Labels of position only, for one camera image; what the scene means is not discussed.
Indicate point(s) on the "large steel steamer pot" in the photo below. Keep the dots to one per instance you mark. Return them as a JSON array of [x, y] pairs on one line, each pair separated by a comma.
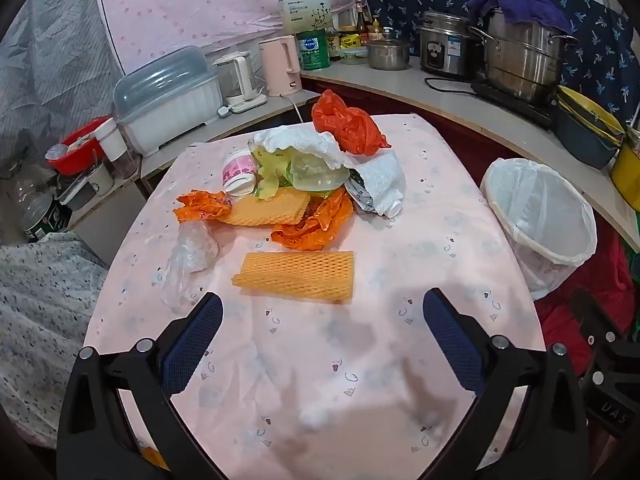
[[525, 60]]

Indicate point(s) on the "tall oil bottle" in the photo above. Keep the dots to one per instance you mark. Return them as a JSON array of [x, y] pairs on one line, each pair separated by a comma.
[[362, 27]]

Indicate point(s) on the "orange plastic wrapper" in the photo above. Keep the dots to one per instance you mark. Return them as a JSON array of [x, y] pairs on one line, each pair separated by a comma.
[[315, 230], [200, 207]]

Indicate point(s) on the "pink paper cup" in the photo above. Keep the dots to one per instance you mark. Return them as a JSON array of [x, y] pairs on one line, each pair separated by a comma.
[[237, 172]]

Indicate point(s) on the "beige cardboard box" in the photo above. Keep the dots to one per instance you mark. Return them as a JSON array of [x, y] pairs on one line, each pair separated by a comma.
[[305, 12]]

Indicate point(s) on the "orange foam net sleeve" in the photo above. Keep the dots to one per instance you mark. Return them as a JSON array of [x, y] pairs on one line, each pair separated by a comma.
[[265, 210], [295, 275]]

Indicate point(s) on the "dark sauce bottle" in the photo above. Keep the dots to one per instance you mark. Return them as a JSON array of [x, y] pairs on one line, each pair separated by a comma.
[[334, 47]]

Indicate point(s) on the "white power plug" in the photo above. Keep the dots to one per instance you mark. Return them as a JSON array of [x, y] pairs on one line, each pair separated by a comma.
[[224, 110]]

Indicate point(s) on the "grey striped cloth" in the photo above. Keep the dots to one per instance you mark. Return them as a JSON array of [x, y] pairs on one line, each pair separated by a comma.
[[55, 70]]

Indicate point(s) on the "small steel pot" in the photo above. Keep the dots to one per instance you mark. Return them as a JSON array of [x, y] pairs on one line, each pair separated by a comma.
[[387, 55]]

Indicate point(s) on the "red plastic basin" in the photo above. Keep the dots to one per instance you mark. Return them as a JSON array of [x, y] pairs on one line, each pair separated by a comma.
[[75, 152]]

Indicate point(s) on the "dark green label jar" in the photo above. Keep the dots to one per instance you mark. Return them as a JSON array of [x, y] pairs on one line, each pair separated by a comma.
[[45, 220]]

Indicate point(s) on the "black induction cooker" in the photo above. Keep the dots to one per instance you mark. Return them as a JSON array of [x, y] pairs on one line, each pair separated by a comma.
[[520, 105]]

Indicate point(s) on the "white paper towel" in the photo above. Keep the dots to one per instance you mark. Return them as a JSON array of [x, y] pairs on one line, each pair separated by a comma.
[[380, 180]]

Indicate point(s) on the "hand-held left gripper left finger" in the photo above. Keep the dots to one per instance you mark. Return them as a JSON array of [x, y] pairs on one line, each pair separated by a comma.
[[192, 340]]

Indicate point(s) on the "blue and yellow basin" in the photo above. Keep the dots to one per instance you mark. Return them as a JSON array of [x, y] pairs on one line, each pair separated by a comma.
[[585, 145], [595, 110]]

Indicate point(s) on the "low grey cabinet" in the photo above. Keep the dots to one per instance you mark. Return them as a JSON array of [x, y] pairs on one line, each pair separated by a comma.
[[200, 132]]

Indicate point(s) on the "white lidded glass jar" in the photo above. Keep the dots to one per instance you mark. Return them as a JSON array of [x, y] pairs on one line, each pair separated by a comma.
[[112, 142]]

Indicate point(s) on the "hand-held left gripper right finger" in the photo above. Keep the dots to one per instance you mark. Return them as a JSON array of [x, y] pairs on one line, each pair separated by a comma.
[[452, 340]]

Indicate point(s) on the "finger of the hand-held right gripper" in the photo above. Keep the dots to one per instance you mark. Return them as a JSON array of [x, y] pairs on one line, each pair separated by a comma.
[[587, 312]]

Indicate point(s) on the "pink electric kettle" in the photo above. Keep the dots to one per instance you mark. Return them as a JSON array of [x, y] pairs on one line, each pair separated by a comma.
[[277, 67]]

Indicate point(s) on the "grey curved counter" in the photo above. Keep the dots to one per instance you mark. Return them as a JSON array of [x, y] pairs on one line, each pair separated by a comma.
[[450, 105]]

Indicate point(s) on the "steel rice cooker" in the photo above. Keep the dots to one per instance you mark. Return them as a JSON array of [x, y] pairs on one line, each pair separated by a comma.
[[445, 47]]

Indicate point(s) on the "floral grey blanket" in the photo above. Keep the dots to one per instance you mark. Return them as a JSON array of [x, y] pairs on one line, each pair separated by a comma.
[[40, 320]]

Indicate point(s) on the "silver foil packet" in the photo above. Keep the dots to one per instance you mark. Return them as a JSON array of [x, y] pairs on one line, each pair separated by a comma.
[[360, 195]]

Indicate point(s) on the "green tin can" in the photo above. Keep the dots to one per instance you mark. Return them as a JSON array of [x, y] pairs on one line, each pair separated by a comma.
[[312, 52]]

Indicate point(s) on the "clear plastic bag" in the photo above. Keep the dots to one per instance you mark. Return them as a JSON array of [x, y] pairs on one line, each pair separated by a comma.
[[187, 260]]

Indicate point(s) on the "pink dotted curtain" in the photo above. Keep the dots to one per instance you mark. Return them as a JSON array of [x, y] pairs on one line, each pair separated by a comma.
[[200, 5]]

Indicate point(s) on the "red cloth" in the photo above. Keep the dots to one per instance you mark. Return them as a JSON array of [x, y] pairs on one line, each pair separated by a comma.
[[600, 285]]

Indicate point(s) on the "glass electric kettle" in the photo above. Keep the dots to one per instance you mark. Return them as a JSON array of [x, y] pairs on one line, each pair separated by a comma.
[[237, 80]]

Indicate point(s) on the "yellow-green plastic bag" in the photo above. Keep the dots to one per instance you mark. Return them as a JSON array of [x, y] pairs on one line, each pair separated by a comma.
[[310, 172]]

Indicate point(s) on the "pink printed tablecloth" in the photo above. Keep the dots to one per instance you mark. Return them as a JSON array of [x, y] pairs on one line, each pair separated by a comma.
[[320, 360]]

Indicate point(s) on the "yellow electric pot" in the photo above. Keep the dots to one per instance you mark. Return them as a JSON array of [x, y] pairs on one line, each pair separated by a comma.
[[627, 175]]

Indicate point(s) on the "purple cloth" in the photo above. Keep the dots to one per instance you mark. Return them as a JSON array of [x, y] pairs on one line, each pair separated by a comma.
[[525, 5]]

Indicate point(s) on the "white lined trash bin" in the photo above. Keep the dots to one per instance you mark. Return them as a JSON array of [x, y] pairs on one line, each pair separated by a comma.
[[540, 220]]

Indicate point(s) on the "glass food container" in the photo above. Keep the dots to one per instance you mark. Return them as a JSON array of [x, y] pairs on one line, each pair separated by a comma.
[[352, 56]]

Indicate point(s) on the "steel lunch container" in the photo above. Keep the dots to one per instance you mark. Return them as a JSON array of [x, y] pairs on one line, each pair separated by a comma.
[[95, 182]]

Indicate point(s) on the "dish drainer with grey lid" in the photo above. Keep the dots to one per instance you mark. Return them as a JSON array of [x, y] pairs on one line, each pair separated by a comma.
[[165, 105]]

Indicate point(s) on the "red plastic bag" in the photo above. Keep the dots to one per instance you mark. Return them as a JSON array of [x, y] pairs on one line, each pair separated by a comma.
[[350, 127]]

